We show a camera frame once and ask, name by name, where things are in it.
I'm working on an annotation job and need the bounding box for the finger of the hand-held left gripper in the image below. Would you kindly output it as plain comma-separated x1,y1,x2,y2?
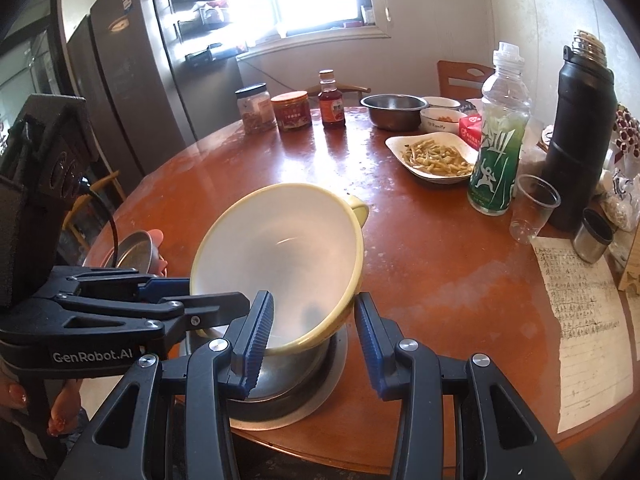
47,266,192,305
50,294,252,334

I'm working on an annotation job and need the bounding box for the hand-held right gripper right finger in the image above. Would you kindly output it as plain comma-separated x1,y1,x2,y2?
354,294,576,480

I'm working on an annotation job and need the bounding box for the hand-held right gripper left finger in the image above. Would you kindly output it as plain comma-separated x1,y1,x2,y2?
55,290,276,480

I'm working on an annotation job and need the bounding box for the small steel bowl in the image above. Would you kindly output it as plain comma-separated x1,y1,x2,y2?
247,335,333,403

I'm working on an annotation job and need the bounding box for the round steel pan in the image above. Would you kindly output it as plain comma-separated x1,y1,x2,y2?
81,230,163,281

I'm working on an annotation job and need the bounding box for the pink bear-shaped plate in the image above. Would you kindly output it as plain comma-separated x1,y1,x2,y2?
149,229,167,277

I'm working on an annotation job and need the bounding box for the small steel dish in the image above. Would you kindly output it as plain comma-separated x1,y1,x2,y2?
227,327,349,432

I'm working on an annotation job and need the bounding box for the yellow bowl with handle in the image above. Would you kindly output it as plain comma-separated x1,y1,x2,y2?
190,182,370,356

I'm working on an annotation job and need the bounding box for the person's left hand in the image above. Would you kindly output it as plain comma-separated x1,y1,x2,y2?
0,377,90,438

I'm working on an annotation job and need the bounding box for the yellow-framed chair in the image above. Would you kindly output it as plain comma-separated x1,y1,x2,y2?
62,170,126,251

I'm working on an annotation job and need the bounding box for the white dish of food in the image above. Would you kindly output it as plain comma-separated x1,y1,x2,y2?
385,132,481,184

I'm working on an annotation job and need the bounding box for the clear plastic jar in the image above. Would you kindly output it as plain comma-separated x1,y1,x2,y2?
235,84,277,135

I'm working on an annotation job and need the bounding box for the clear plastic cup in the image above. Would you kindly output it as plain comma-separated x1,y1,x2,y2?
509,174,562,246

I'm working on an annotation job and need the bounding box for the red labelled jar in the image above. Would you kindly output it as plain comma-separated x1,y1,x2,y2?
270,91,313,132

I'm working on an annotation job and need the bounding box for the green drink bottle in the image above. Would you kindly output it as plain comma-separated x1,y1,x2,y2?
467,41,532,217

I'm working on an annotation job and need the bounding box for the handwritten paper sheet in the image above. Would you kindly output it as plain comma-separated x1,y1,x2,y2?
531,236,633,435

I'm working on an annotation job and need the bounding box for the grey refrigerator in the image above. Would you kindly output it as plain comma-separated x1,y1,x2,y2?
60,0,246,181

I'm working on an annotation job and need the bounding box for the large steel bowl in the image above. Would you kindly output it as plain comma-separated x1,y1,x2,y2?
360,94,427,131

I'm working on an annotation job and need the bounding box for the white printed bowl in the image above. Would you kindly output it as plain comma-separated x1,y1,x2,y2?
419,107,461,134

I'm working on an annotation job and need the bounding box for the red packet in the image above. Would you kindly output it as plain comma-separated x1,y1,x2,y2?
457,112,485,148

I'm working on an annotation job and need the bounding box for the honey bottle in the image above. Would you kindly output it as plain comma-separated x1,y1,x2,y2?
317,70,347,128

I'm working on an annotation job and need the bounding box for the steel cup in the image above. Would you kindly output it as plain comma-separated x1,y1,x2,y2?
572,207,615,264

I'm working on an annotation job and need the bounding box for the wooden curved-back chair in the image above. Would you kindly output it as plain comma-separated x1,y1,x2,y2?
306,82,373,107

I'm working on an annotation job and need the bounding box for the wooden chair with cutout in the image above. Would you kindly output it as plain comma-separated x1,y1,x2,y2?
437,60,496,101

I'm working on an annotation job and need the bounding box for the clear plastic bag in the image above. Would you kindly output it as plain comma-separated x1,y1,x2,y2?
597,167,640,233

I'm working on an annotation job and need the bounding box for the black thermos flask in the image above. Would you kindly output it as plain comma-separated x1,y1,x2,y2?
541,30,617,232

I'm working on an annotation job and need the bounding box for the printed snack bag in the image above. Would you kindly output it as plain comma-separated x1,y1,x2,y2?
607,105,640,171

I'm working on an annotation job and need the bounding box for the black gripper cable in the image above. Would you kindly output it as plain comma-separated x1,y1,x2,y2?
80,177,123,268

